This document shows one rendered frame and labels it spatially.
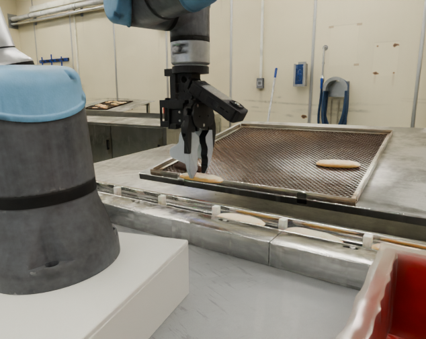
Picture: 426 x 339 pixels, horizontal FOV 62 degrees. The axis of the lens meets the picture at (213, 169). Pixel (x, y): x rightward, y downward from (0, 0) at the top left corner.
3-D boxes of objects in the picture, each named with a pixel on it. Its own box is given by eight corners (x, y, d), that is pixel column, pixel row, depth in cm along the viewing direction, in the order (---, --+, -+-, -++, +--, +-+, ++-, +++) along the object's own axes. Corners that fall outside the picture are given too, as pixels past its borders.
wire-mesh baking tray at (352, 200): (150, 174, 91) (150, 169, 91) (241, 127, 130) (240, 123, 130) (355, 206, 65) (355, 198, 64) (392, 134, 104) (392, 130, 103)
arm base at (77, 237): (54, 306, 34) (36, 208, 31) (-47, 282, 40) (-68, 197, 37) (143, 240, 47) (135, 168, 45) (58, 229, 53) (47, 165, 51)
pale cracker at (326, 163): (314, 166, 85) (314, 161, 85) (317, 161, 88) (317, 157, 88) (359, 169, 81) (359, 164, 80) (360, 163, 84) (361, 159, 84)
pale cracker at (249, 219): (212, 219, 68) (212, 214, 68) (222, 214, 71) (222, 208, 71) (260, 229, 63) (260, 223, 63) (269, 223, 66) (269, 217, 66)
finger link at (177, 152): (173, 175, 72) (177, 130, 72) (197, 179, 69) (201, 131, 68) (163, 175, 70) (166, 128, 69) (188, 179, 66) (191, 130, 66)
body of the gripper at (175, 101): (183, 127, 76) (181, 68, 74) (216, 129, 71) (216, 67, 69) (159, 130, 70) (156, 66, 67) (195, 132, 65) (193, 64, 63)
